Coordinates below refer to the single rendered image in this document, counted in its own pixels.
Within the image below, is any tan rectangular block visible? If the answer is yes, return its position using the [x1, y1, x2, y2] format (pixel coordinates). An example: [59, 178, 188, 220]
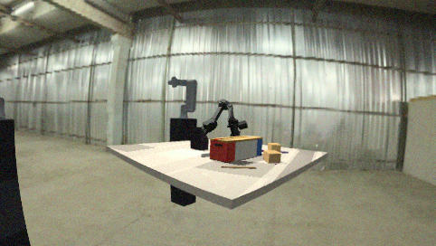
[263, 150, 281, 164]

